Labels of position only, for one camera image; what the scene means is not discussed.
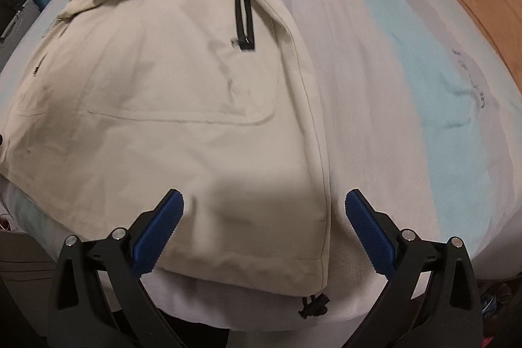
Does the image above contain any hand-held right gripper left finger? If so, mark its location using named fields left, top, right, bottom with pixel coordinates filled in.
left=48, top=189, right=185, bottom=348

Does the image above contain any silver suitcase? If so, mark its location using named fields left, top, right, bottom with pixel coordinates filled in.
left=0, top=0, right=41, bottom=45

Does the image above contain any bed with striped sheet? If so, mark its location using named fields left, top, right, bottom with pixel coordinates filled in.
left=0, top=0, right=522, bottom=332

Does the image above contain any cream and black hooded jacket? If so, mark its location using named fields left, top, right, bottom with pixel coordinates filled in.
left=0, top=0, right=332, bottom=320

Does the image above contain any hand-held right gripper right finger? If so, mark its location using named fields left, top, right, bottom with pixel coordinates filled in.
left=345, top=189, right=484, bottom=348

